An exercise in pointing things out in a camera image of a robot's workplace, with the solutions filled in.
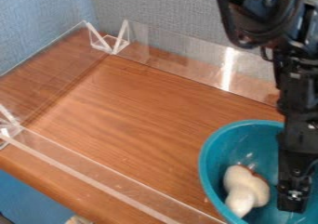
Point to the clear acrylic front panel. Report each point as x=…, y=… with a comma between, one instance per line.
x=99, y=176

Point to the clear acrylic panel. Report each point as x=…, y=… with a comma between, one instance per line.
x=71, y=54
x=220, y=66
x=99, y=176

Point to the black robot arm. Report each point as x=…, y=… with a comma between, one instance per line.
x=281, y=27

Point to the blue plastic bowl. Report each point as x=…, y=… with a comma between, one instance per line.
x=248, y=143

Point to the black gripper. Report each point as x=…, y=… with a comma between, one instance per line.
x=297, y=161

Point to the white brown toy mushroom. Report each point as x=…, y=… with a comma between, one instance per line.
x=248, y=190

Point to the clear acrylic back panel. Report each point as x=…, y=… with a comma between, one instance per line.
x=220, y=66

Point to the clear acrylic corner bracket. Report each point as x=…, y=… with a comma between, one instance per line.
x=107, y=43

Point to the clear acrylic left panel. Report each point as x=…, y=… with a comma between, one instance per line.
x=71, y=54

